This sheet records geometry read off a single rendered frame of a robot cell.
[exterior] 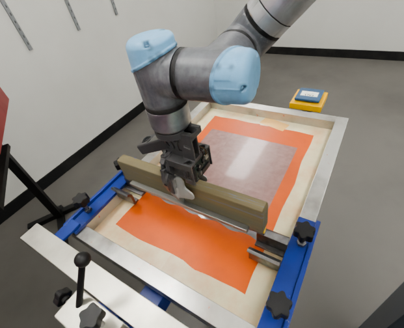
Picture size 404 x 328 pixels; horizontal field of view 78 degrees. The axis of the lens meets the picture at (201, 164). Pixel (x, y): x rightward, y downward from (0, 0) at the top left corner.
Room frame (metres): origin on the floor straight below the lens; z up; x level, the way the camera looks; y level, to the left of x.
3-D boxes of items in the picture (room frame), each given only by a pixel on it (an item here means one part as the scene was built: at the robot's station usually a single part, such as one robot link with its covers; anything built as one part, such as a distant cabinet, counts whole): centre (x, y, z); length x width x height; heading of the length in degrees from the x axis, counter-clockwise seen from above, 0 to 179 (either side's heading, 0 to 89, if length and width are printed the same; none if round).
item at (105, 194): (0.55, 0.30, 0.98); 0.30 x 0.05 x 0.07; 141
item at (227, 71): (0.36, -0.05, 1.39); 0.11 x 0.11 x 0.08; 57
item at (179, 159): (0.39, 0.03, 1.23); 0.09 x 0.08 x 0.12; 51
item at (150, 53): (0.39, 0.04, 1.39); 0.09 x 0.08 x 0.11; 57
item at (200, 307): (0.56, -0.07, 0.97); 0.79 x 0.58 x 0.04; 141
